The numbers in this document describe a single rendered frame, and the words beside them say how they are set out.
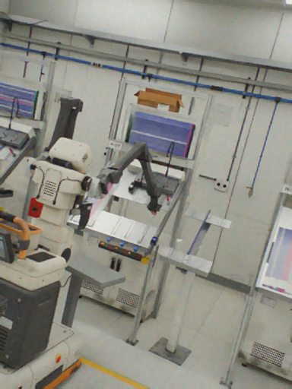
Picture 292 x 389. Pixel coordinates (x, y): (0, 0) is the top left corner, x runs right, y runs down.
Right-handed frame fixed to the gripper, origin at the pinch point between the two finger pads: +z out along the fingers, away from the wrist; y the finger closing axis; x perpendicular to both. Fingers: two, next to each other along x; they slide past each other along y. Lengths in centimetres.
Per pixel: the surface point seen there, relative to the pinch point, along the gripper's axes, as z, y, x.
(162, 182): -6.4, 5.4, -27.6
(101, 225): 2.8, 33.3, 24.2
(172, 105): -29, 27, -98
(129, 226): 2.0, 12.7, 17.6
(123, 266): 45, 17, 26
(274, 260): -3, -92, 7
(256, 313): 42, -91, 24
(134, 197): 0.9, 22.4, -10.4
